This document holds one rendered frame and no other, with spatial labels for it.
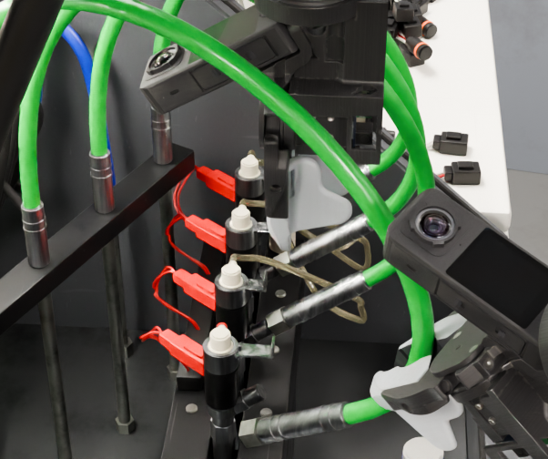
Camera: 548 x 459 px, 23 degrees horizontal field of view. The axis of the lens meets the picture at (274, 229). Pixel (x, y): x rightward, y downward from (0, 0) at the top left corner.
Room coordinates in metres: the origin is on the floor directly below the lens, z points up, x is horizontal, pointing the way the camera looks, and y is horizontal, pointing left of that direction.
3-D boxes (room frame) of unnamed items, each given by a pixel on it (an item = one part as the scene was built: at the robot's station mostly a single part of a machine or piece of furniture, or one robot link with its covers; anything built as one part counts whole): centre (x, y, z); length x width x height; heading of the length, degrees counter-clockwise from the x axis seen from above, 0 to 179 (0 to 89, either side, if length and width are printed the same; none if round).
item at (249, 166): (1.02, 0.02, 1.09); 0.02 x 0.02 x 0.03
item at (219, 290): (0.85, 0.02, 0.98); 0.05 x 0.03 x 0.21; 85
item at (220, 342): (0.78, 0.04, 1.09); 0.02 x 0.02 x 0.03
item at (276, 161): (0.75, 0.00, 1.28); 0.05 x 0.02 x 0.09; 175
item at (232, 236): (0.93, 0.02, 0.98); 0.05 x 0.03 x 0.21; 85
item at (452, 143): (1.23, -0.15, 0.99); 0.12 x 0.02 x 0.02; 79
